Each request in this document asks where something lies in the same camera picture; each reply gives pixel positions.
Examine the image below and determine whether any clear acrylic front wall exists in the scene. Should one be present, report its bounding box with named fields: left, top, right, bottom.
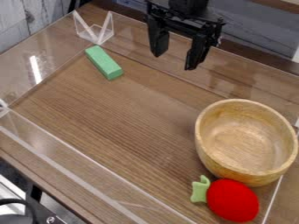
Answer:
left=0, top=100, right=196, bottom=224

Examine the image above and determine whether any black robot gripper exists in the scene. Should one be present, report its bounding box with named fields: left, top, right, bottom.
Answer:
left=144, top=0, right=225, bottom=70

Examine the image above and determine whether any black metal table frame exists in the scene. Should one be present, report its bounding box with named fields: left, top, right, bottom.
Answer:
left=23, top=183, right=68, bottom=224

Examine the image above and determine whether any light wooden bowl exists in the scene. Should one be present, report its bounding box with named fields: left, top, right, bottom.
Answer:
left=193, top=99, right=299, bottom=187

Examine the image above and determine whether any black cable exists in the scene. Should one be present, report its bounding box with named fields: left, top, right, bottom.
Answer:
left=0, top=198, right=31, bottom=218

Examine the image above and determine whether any green foam block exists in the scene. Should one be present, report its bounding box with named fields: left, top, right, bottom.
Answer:
left=85, top=45, right=123, bottom=81

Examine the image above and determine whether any clear acrylic corner bracket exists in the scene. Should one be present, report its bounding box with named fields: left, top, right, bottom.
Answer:
left=72, top=11, right=115, bottom=46

